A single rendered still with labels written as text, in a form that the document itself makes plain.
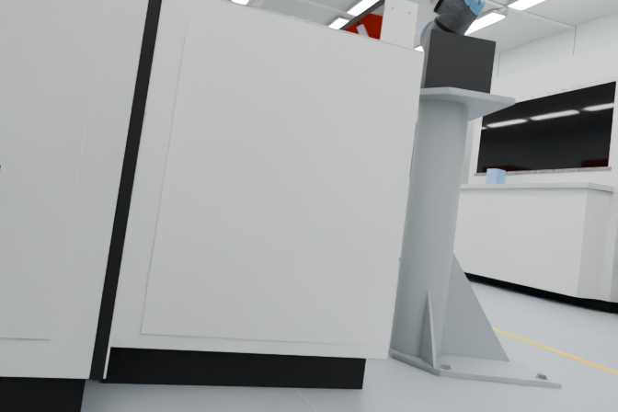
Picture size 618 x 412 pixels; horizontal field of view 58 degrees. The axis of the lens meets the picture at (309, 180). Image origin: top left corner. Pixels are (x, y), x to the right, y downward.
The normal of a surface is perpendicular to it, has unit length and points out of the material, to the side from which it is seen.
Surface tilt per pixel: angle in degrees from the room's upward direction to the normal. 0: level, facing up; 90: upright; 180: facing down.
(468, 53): 90
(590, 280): 90
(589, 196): 90
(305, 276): 90
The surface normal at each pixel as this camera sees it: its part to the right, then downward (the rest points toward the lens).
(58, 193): 0.34, -0.02
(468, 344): 0.13, -0.05
